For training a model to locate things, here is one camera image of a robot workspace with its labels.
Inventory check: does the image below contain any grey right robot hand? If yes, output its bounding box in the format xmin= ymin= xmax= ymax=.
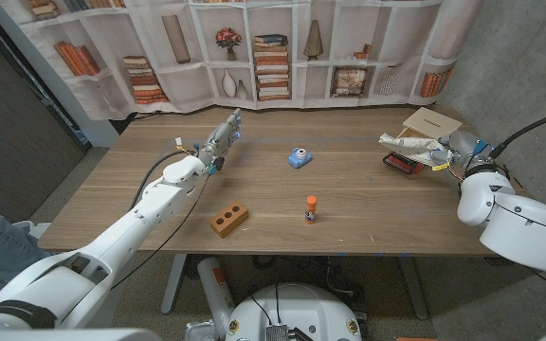
xmin=430 ymin=130 xmax=493 ymax=168

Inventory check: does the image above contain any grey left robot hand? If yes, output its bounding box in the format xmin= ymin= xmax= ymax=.
xmin=197 ymin=107 xmax=244 ymax=176

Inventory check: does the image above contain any floral fabric pen bag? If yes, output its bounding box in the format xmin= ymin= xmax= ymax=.
xmin=378 ymin=132 xmax=448 ymax=169

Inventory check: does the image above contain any red drawer with black handle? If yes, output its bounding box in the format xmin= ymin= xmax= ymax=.
xmin=382 ymin=150 xmax=427 ymax=176

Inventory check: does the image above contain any wooden drawer box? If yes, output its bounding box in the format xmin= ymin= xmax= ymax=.
xmin=397 ymin=106 xmax=464 ymax=141

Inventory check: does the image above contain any brown brick block with holes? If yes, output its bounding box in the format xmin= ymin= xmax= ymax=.
xmin=209 ymin=200 xmax=250 ymax=240

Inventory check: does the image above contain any orange glue stick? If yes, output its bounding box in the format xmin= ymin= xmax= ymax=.
xmin=303 ymin=195 xmax=319 ymax=225

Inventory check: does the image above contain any printed bookshelf backdrop cloth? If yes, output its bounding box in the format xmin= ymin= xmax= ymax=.
xmin=0 ymin=0 xmax=485 ymax=122

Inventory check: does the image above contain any white roll with orange label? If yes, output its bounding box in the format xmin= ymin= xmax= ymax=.
xmin=196 ymin=257 xmax=237 ymax=335

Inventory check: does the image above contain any grey table leg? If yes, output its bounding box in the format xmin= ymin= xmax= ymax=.
xmin=397 ymin=255 xmax=429 ymax=321
xmin=160 ymin=253 xmax=189 ymax=316

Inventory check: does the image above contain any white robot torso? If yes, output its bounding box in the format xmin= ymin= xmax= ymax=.
xmin=225 ymin=282 xmax=363 ymax=341

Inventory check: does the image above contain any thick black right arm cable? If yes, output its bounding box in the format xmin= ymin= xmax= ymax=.
xmin=487 ymin=105 xmax=546 ymax=161

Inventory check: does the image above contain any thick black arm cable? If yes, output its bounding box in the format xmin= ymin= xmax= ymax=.
xmin=487 ymin=105 xmax=546 ymax=161
xmin=128 ymin=149 xmax=201 ymax=212

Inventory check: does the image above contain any blue toy camera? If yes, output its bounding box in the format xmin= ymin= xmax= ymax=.
xmin=287 ymin=147 xmax=314 ymax=171

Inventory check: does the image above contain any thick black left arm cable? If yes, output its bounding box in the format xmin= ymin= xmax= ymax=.
xmin=128 ymin=149 xmax=201 ymax=212

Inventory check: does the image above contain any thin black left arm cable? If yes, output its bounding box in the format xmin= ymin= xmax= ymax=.
xmin=110 ymin=173 xmax=211 ymax=291

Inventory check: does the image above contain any perforated wall panel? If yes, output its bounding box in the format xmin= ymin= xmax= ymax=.
xmin=0 ymin=7 xmax=89 ymax=224

